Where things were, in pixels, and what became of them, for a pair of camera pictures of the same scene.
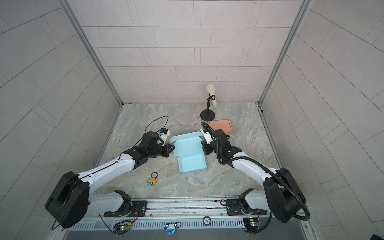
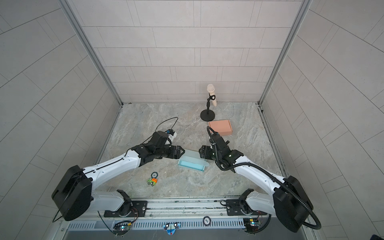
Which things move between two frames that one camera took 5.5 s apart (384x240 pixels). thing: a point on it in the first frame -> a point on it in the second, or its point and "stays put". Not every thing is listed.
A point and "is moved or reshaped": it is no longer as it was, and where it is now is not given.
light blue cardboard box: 188,148 is moved or reshaped
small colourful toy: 152,181 stays put
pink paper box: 224,125 stays put
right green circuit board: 252,224 stays put
